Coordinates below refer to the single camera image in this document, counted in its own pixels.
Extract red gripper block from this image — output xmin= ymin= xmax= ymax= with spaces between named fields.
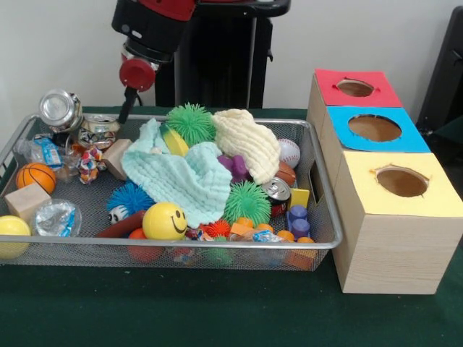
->
xmin=117 ymin=57 xmax=157 ymax=126

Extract crushed silver drink can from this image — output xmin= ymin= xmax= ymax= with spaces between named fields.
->
xmin=38 ymin=89 xmax=84 ymax=131

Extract mint green cloth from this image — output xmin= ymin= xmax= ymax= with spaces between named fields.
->
xmin=121 ymin=117 xmax=233 ymax=229

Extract cream waffle cloth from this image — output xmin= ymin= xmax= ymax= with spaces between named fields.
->
xmin=211 ymin=108 xmax=281 ymax=184

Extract shallow clear mesh bin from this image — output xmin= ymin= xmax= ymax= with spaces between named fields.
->
xmin=0 ymin=111 xmax=344 ymax=270

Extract wooden three-hole box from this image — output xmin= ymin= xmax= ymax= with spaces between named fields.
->
xmin=306 ymin=68 xmax=463 ymax=294

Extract green spiky ball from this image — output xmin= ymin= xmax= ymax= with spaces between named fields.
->
xmin=223 ymin=180 xmax=272 ymax=227
xmin=165 ymin=103 xmax=217 ymax=147

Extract blue spiky ball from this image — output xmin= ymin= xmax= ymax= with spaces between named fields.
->
xmin=106 ymin=181 xmax=156 ymax=225

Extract orange basketball toy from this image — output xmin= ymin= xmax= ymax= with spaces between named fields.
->
xmin=16 ymin=162 xmax=57 ymax=195

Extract smooth yellow ball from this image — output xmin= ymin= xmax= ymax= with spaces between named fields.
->
xmin=142 ymin=202 xmax=188 ymax=241

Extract white baseball toy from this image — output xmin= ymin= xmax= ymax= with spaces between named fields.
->
xmin=277 ymin=138 xmax=302 ymax=168

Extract brown football toy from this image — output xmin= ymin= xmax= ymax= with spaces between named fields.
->
xmin=275 ymin=161 xmax=297 ymax=187

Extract yellow tennis ball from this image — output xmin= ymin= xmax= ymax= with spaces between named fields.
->
xmin=0 ymin=215 xmax=33 ymax=260

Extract dark green table cloth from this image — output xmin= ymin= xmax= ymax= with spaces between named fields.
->
xmin=0 ymin=105 xmax=463 ymax=347

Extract black upright stand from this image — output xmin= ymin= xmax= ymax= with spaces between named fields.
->
xmin=415 ymin=6 xmax=463 ymax=127

